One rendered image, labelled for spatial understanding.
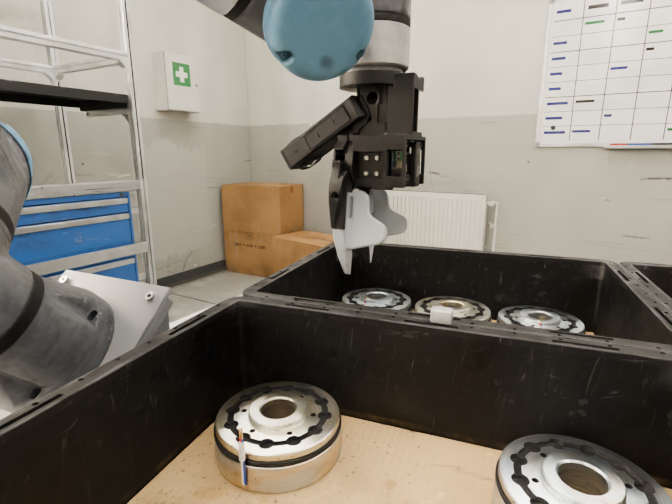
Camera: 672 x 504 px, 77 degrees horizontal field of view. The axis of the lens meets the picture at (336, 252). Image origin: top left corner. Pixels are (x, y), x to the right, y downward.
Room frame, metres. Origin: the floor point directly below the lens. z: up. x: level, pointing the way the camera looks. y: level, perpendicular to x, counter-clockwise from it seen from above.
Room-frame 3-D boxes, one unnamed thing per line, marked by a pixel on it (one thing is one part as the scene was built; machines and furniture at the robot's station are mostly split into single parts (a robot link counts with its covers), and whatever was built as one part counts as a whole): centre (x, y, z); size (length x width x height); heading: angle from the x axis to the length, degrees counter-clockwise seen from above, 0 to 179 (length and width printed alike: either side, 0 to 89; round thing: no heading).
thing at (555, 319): (0.52, -0.26, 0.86); 0.05 x 0.05 x 0.01
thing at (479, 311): (0.56, -0.16, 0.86); 0.10 x 0.10 x 0.01
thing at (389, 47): (0.48, -0.04, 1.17); 0.08 x 0.08 x 0.05
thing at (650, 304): (0.48, -0.14, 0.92); 0.40 x 0.30 x 0.02; 69
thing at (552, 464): (0.23, -0.16, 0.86); 0.05 x 0.05 x 0.01
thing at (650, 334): (0.48, -0.14, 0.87); 0.40 x 0.30 x 0.11; 69
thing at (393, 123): (0.48, -0.05, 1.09); 0.09 x 0.08 x 0.12; 63
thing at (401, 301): (0.59, -0.06, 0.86); 0.10 x 0.10 x 0.01
